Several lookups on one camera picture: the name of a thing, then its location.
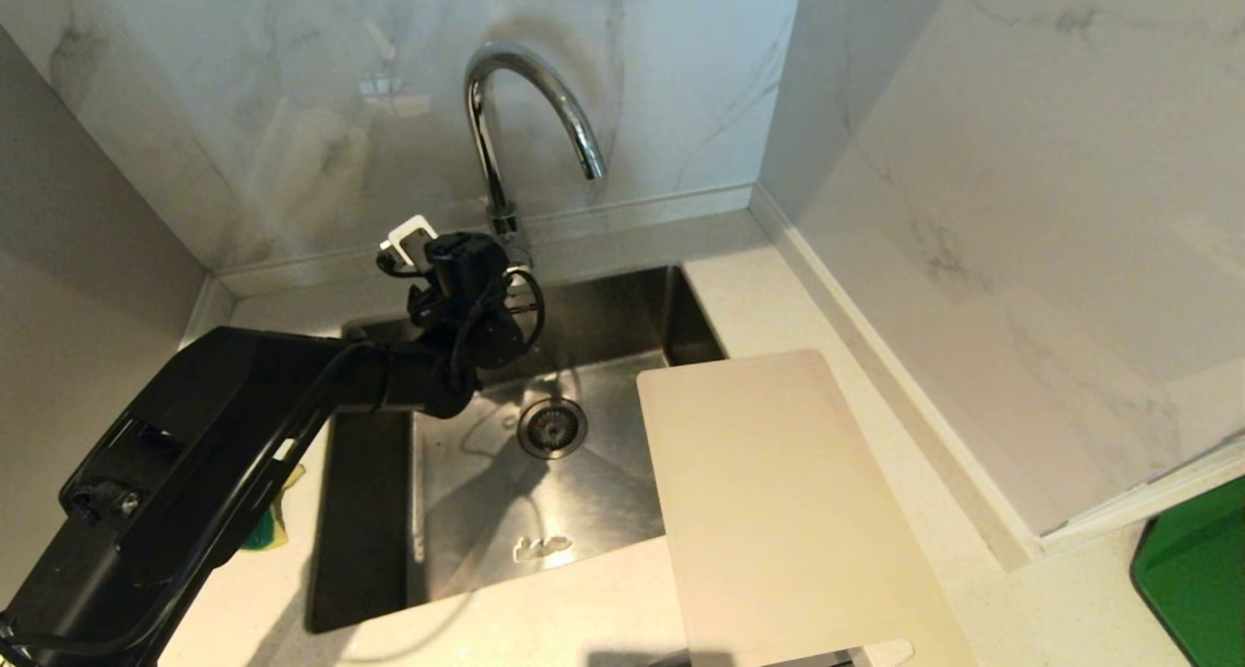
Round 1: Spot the white plastic cutting board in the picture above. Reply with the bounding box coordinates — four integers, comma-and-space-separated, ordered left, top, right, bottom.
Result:
636, 349, 979, 667

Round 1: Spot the stainless steel sink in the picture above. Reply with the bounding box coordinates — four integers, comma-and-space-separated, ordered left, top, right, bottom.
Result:
305, 263, 729, 636

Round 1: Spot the yellow green sponge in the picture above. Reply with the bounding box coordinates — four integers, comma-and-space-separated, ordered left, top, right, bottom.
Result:
237, 464, 308, 553

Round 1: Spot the chrome gooseneck faucet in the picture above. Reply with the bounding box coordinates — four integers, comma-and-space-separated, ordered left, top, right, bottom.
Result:
463, 42, 608, 267

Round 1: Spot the black cable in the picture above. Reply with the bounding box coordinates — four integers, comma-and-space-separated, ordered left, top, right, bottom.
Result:
449, 266, 547, 376

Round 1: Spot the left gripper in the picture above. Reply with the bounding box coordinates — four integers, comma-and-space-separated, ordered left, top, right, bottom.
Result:
425, 230, 511, 305

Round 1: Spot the green plastic tray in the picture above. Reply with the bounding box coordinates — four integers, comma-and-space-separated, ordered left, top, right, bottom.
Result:
1129, 476, 1245, 667

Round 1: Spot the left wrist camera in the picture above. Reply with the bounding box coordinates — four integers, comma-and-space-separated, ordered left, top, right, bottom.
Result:
376, 214, 441, 280

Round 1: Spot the metal sink drain strainer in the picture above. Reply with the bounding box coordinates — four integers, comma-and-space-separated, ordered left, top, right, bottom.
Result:
516, 397, 589, 461

